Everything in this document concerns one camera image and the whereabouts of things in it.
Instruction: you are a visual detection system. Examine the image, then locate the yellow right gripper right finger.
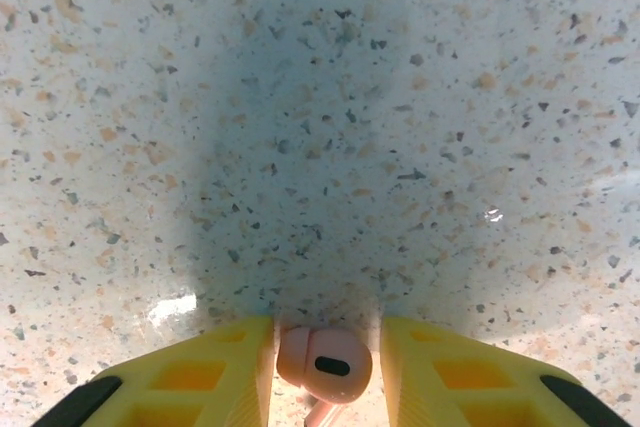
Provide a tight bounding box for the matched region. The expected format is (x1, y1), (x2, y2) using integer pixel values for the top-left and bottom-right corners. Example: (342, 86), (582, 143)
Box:
(379, 315), (584, 427)

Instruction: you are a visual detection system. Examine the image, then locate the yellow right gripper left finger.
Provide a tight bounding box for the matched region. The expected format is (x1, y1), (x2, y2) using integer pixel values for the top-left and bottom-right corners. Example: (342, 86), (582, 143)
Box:
(89, 315), (276, 427)

